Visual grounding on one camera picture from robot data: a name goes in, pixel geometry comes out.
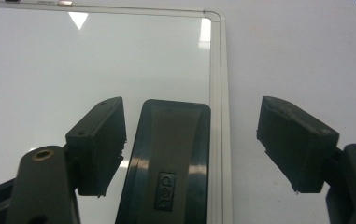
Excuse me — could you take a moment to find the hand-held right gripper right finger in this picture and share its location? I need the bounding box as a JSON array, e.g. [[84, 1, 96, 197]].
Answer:
[[256, 96, 340, 194]]

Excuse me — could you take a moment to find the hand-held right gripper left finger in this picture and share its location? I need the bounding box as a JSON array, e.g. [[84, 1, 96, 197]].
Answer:
[[65, 96, 127, 198]]

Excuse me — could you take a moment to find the black whiteboard eraser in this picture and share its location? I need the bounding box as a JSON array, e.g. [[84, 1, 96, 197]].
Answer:
[[114, 98, 212, 224]]

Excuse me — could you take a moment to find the whiteboard with aluminium frame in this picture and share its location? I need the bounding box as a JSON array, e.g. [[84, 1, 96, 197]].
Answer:
[[0, 0, 234, 224]]

